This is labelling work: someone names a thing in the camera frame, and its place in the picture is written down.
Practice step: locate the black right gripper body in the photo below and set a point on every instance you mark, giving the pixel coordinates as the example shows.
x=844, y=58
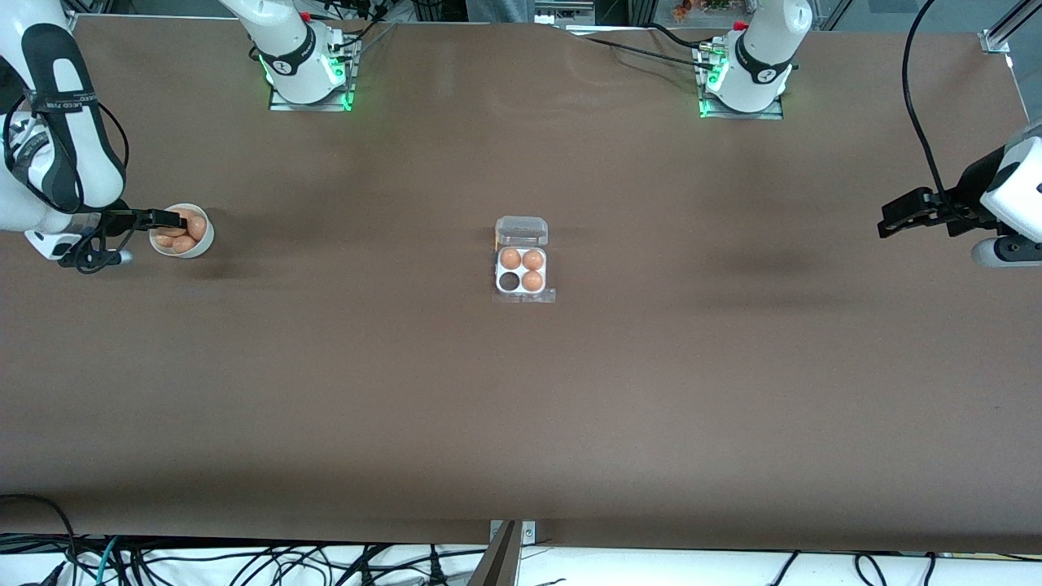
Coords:
x=116, y=218

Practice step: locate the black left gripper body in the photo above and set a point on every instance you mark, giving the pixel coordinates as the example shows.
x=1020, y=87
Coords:
x=970, y=189

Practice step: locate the clear plastic egg box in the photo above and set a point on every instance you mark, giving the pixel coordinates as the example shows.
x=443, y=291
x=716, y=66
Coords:
x=521, y=230

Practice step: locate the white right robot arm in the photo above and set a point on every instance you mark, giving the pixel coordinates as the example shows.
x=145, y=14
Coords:
x=57, y=122

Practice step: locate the white round bowl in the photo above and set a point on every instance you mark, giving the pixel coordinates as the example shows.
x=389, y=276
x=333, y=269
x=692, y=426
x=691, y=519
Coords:
x=203, y=246

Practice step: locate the orange decorative items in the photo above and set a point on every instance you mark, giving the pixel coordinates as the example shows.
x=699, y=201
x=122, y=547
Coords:
x=692, y=8

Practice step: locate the clear adhesive tape strip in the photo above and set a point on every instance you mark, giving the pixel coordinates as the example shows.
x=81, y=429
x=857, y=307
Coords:
x=544, y=296
x=506, y=298

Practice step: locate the person in grey trousers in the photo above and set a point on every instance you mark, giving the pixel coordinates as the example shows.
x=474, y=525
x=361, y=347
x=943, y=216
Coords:
x=498, y=10

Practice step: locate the brown table cover sheet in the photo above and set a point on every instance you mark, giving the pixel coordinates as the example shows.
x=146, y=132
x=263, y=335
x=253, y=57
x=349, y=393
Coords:
x=521, y=407

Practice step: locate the aluminium frame profile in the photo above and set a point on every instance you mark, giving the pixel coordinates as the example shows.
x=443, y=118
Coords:
x=997, y=39

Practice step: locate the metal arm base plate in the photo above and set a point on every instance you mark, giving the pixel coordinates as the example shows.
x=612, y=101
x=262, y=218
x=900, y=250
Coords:
x=773, y=115
x=281, y=105

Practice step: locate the metal corner bracket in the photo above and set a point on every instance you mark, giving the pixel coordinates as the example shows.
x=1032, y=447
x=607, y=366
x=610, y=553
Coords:
x=70, y=23

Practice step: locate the metal equipment frame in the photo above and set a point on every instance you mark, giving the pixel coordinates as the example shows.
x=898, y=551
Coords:
x=570, y=12

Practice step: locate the dark camera post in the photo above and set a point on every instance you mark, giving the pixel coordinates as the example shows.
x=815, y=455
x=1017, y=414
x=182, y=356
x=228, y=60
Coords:
x=498, y=566

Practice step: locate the small metal table bracket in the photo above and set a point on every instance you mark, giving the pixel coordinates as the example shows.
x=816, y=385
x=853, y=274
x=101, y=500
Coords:
x=529, y=533

